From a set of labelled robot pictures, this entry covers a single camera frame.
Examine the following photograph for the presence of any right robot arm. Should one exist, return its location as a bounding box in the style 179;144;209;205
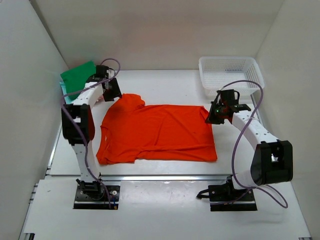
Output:
205;89;293;200

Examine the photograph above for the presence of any teal folded t-shirt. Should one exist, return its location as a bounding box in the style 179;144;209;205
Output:
59;81;75;106

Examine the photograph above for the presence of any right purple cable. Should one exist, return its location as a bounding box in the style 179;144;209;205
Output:
209;80;289;210

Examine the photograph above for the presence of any green folded t-shirt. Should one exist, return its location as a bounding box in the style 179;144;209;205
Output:
60;61;96;95

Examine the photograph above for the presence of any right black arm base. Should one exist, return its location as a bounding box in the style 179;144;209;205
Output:
196;176;258;212

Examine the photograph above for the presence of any purple cable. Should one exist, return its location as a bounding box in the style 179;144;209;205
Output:
61;58;122;210
209;80;289;210

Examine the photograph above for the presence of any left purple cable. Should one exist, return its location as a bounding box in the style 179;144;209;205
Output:
61;58;122;210

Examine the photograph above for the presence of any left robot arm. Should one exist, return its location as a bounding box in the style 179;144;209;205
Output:
61;65;122;199

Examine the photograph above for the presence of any pink folded t-shirt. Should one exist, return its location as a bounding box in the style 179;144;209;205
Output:
95;95;104;103

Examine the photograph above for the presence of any orange t-shirt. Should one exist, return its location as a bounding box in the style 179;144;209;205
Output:
96;93;218;165

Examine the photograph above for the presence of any white plastic mesh basket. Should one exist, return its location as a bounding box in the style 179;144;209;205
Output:
198;56;265;99

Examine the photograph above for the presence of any aluminium rail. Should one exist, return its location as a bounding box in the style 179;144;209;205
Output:
49;174;266;182

